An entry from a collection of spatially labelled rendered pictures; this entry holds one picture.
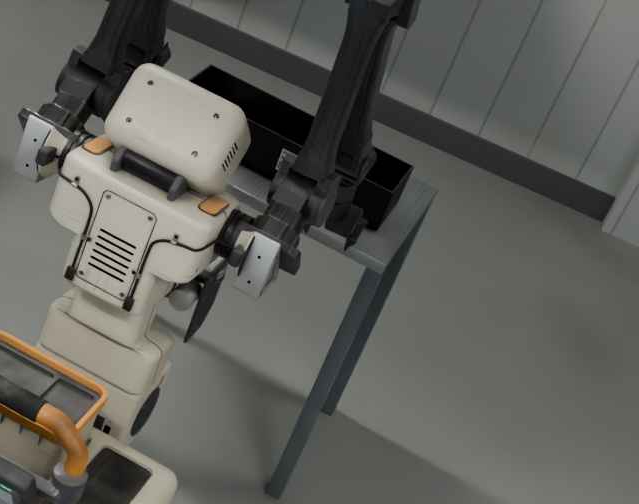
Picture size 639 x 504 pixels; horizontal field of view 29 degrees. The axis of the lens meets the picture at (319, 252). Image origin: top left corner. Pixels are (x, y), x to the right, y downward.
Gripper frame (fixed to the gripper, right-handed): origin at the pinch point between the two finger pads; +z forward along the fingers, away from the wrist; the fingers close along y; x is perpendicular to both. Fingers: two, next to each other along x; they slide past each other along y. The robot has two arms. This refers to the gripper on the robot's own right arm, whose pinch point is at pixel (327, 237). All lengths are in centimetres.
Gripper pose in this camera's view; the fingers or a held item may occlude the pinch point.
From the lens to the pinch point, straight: 257.8
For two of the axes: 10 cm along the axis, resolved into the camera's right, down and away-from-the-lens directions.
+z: -1.7, 6.0, 7.8
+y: -9.0, -4.2, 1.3
